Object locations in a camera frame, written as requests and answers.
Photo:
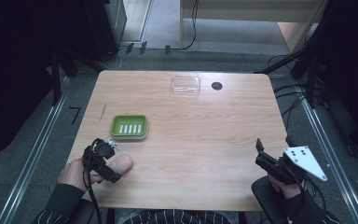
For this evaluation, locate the white desk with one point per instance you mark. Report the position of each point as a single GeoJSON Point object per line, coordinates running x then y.
{"type": "Point", "coordinates": [248, 11]}

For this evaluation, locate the aluminium floor rail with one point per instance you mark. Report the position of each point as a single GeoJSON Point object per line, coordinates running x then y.
{"type": "Point", "coordinates": [332, 161]}
{"type": "Point", "coordinates": [31, 161]}

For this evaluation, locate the black round table grommet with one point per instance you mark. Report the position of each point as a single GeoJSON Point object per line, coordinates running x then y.
{"type": "Point", "coordinates": [217, 86]}

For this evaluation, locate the wooden table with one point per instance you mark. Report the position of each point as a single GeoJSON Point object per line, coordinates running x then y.
{"type": "Point", "coordinates": [192, 143]}

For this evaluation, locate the person's right hand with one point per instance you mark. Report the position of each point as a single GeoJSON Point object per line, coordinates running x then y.
{"type": "Point", "coordinates": [287, 189]}

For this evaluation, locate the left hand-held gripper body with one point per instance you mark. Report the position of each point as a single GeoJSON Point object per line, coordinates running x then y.
{"type": "Point", "coordinates": [103, 152]}

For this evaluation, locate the black stand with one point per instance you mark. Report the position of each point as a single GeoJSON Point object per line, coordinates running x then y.
{"type": "Point", "coordinates": [304, 59]}
{"type": "Point", "coordinates": [56, 77]}

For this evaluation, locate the clear plastic container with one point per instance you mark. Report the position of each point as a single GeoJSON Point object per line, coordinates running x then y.
{"type": "Point", "coordinates": [185, 85]}

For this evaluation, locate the person's striped clothing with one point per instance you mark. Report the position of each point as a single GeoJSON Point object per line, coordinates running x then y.
{"type": "Point", "coordinates": [180, 217]}

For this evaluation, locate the green soap dish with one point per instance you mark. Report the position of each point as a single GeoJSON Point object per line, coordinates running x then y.
{"type": "Point", "coordinates": [129, 126]}

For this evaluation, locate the black cabinet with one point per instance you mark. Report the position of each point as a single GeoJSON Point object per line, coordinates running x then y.
{"type": "Point", "coordinates": [101, 28]}

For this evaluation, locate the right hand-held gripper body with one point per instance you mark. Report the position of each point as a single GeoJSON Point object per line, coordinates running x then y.
{"type": "Point", "coordinates": [292, 165]}

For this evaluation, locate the person's left hand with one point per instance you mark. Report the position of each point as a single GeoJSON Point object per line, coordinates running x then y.
{"type": "Point", "coordinates": [74, 174]}

